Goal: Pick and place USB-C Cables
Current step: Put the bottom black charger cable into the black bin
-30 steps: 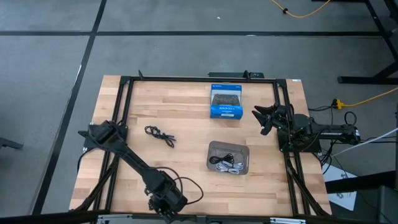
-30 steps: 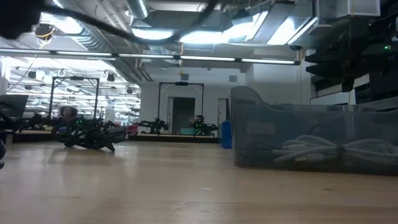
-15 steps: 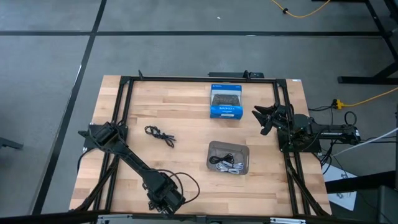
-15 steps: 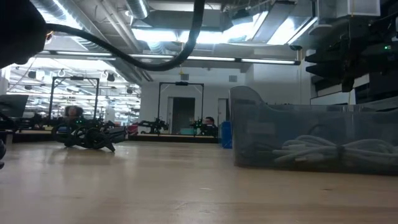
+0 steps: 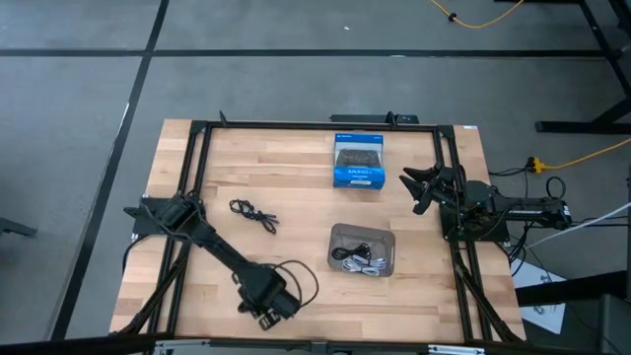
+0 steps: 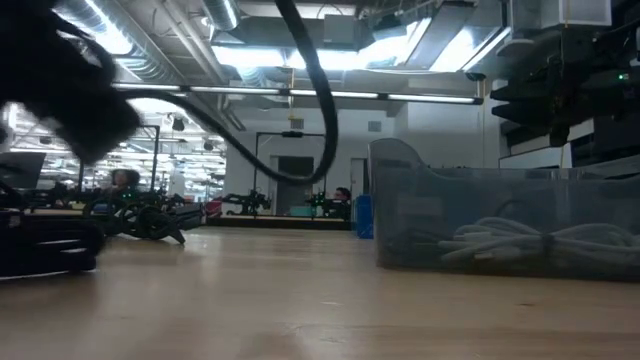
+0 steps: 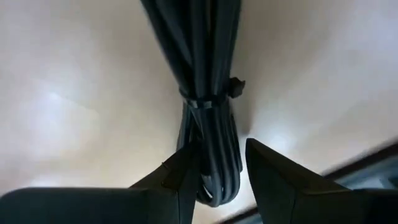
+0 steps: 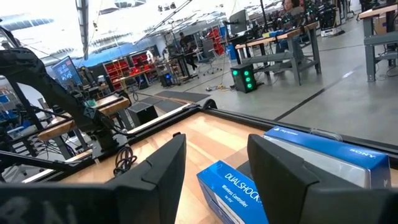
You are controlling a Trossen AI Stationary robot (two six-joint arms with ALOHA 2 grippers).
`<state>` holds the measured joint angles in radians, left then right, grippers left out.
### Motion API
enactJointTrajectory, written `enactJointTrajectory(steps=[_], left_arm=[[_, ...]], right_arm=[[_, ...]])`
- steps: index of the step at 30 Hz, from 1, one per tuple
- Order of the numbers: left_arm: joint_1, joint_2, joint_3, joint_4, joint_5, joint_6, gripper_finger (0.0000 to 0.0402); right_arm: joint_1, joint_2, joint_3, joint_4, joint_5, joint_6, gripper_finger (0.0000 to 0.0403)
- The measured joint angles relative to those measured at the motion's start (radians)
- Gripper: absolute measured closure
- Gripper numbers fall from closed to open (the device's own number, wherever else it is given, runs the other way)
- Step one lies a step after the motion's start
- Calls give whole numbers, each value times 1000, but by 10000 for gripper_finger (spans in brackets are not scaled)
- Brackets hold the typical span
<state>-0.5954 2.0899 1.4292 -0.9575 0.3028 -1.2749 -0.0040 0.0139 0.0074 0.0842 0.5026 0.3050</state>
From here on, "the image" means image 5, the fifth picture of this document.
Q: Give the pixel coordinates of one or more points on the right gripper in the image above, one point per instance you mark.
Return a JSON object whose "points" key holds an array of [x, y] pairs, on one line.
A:
{"points": [[443, 186]]}

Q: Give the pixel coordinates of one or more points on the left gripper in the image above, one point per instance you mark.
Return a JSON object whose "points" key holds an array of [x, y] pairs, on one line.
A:
{"points": [[271, 296]]}

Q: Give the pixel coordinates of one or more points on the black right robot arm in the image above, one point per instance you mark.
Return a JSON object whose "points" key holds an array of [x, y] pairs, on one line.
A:
{"points": [[498, 207]]}

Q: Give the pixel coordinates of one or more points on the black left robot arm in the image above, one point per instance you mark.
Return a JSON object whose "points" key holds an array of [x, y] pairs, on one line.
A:
{"points": [[217, 246]]}

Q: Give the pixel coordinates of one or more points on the blue game controller box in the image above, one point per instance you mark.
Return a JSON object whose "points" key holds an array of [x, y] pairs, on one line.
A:
{"points": [[358, 175]]}

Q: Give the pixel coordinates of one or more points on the grey plastic bin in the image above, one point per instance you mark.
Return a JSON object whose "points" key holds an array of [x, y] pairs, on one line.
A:
{"points": [[387, 249]]}

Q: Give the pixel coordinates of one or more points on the black bar device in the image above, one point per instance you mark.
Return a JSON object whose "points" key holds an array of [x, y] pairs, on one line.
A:
{"points": [[370, 119]]}

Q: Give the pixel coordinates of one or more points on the white paper sheet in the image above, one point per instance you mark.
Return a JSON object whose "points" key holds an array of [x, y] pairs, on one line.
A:
{"points": [[542, 305]]}

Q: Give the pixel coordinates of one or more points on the black aluminium table frame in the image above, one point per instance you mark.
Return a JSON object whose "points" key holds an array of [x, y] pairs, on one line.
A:
{"points": [[320, 125]]}

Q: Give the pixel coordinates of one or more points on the silver aluminium bracket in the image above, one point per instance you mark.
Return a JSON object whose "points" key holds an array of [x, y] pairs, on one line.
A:
{"points": [[456, 349]]}

